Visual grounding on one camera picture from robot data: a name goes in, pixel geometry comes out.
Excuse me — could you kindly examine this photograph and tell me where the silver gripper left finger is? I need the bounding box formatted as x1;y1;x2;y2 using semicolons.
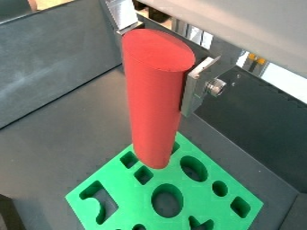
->
106;0;145;35

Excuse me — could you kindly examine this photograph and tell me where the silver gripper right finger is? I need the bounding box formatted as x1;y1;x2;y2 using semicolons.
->
181;37;249;119

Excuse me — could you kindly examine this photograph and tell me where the red oval cylinder peg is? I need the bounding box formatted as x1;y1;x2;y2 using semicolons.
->
123;29;195;169

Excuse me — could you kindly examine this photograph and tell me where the dark object at corner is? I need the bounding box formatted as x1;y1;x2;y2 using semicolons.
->
0;194;27;230

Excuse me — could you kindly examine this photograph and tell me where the green shape sorter board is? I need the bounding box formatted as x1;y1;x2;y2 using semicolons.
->
66;135;264;230

